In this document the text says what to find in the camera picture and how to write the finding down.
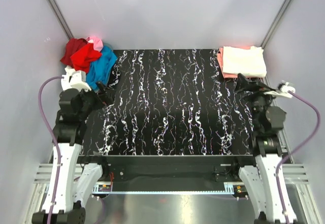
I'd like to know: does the bright red t shirt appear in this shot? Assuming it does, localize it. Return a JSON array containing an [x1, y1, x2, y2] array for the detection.
[[70, 43, 102, 73]]

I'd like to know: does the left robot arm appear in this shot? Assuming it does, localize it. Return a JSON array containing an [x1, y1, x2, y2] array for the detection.
[[31, 82, 115, 223]]

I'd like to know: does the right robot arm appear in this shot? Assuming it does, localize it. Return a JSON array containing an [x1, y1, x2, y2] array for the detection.
[[235, 74, 298, 223]]

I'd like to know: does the blue t shirt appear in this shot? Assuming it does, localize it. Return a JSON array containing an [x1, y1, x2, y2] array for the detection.
[[86, 46, 117, 91]]

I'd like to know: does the folded white t shirt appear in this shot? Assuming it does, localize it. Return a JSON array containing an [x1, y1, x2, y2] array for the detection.
[[217, 46, 267, 78]]

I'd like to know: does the pink t shirt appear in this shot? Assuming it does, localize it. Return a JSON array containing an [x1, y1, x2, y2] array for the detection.
[[86, 36, 104, 52]]

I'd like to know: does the folded salmon t shirt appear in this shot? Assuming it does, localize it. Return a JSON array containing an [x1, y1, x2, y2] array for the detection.
[[217, 46, 252, 78]]

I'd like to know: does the dark red t shirt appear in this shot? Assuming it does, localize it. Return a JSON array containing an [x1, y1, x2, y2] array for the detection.
[[60, 38, 87, 67]]

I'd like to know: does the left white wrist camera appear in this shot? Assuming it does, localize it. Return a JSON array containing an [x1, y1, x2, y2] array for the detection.
[[61, 70, 91, 91]]

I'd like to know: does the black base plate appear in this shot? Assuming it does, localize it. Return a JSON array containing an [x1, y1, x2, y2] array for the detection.
[[77, 155, 256, 192]]

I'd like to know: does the left aluminium corner post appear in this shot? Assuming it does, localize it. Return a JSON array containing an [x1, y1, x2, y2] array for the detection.
[[47, 0, 74, 39]]

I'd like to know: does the aluminium corner post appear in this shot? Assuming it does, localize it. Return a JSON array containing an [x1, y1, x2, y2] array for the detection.
[[261, 0, 293, 49], [47, 0, 74, 39]]

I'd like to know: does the right aluminium corner post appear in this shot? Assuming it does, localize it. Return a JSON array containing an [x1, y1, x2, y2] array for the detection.
[[261, 0, 293, 49]]

